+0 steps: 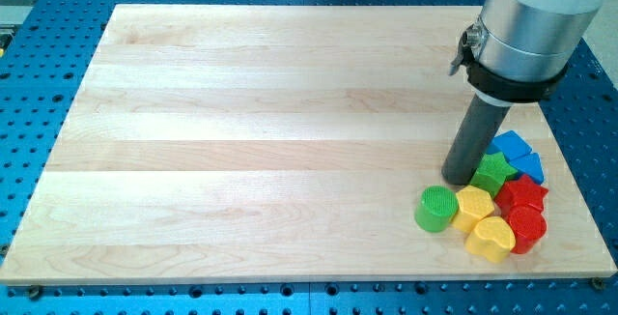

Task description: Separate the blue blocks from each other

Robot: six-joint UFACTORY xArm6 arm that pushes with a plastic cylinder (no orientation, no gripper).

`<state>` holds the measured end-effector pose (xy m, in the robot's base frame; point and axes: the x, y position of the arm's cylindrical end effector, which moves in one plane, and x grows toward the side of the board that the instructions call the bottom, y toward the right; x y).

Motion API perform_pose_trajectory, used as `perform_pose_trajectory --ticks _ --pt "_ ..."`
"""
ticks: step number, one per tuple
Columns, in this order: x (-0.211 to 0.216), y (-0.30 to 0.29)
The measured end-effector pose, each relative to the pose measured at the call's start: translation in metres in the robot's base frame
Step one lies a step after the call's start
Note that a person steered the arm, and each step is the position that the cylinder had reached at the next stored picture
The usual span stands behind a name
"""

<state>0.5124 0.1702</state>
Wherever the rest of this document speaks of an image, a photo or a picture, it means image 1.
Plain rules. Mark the blue triangle block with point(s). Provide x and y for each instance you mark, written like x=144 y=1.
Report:
x=530 y=165

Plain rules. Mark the red cylinder block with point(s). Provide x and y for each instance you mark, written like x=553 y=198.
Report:
x=528 y=226

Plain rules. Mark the green star block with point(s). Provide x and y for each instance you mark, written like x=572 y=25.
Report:
x=493 y=171

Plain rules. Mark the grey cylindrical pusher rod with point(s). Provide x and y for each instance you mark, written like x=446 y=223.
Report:
x=479 y=126

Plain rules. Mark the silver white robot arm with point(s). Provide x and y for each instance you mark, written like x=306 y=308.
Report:
x=516 y=51

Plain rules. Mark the blue square block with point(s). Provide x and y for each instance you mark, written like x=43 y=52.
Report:
x=510 y=144

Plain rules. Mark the light wooden board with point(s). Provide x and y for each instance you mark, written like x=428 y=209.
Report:
x=216 y=144

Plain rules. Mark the green cylinder block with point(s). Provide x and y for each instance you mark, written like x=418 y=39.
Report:
x=436 y=208

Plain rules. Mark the yellow heart block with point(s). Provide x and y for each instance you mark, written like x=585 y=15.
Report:
x=492 y=238

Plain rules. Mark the yellow hexagon block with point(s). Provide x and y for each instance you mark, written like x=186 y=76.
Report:
x=474 y=205

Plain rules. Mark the red star block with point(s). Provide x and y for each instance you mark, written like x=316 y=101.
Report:
x=523 y=192

